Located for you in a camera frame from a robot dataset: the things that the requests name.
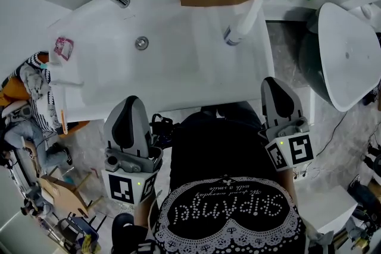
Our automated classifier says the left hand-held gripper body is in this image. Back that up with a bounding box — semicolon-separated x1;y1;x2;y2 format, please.
101;147;164;205

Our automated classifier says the white packet with orange strip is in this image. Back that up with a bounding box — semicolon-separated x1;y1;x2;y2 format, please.
58;87;69;135

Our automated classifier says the white cabinet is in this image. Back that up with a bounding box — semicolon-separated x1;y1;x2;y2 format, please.
293;178;358;236

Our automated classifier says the white oval soap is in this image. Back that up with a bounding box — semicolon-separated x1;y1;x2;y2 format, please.
360;5;374;19

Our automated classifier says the wooden chair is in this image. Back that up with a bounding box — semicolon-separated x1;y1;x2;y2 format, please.
38;171;104;218

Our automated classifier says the metal sink drain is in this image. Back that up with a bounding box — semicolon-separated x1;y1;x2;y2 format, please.
135;36;149;51

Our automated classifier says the black waist pack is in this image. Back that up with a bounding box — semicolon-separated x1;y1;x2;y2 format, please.
150;112;176;148

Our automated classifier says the long black cable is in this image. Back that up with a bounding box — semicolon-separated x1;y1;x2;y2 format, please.
315;118;349;157

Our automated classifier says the grey crumpled clothing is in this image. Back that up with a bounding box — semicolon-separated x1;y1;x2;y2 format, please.
19;64;51;102

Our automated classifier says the person's right forearm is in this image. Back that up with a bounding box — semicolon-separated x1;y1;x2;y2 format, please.
278;168;301;218

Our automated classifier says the white spray bottle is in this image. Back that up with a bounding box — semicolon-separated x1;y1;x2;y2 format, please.
223;0;264;47

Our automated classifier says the grey cloth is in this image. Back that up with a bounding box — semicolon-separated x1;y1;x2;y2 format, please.
306;228;336;254

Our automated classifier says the white tube with teal cap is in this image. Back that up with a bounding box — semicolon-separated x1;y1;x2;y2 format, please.
40;61;63;70

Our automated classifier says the orange sofa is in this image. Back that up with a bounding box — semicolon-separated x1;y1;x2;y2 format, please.
0;52;90;136

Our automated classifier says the blue basket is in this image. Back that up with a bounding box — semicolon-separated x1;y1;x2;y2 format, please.
56;215;101;254

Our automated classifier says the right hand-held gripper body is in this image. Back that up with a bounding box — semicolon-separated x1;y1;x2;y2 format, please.
258;118;315;172

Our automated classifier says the white freestanding bathtub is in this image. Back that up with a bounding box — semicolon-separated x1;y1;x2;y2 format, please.
299;2;381;112

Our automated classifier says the white vanity table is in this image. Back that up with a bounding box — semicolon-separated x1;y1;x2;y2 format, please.
47;0;276;123

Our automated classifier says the person's left forearm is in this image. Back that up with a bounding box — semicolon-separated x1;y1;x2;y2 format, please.
132;193;158;230

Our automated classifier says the pink packet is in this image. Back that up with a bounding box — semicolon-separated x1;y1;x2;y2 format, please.
53;37;74;62

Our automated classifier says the person's black printed shirt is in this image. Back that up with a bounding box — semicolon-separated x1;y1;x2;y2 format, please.
111;101;307;254

